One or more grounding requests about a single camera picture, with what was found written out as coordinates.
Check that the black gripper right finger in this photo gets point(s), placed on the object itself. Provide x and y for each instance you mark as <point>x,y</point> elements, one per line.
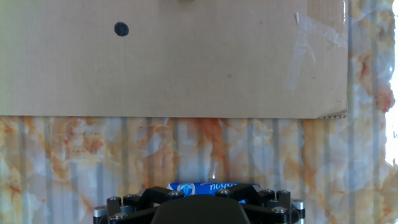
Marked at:
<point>273,208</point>

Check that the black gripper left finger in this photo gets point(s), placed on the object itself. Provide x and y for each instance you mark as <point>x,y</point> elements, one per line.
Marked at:
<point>124,208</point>

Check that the blue white tissue pack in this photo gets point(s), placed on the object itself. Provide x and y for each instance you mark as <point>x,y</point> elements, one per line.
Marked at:
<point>205,188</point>

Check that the brown cardboard sheet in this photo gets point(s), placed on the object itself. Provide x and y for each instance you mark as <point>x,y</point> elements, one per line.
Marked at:
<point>186,68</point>

